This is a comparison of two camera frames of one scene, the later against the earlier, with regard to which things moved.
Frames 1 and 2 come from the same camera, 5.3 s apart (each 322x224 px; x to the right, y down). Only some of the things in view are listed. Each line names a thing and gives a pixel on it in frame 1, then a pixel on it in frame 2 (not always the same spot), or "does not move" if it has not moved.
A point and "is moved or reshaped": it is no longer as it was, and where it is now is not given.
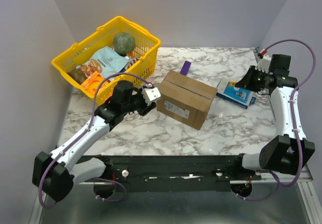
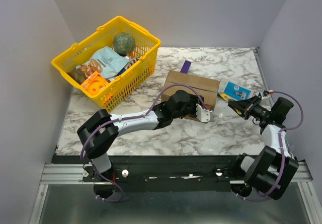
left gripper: (146, 109) → (193, 99)
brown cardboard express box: (184, 99) is moved or reshaped
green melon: (124, 44) does not move
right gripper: (254, 77) → (249, 110)
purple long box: (184, 69) does not move
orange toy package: (92, 83) does not move
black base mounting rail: (169, 173) does not move
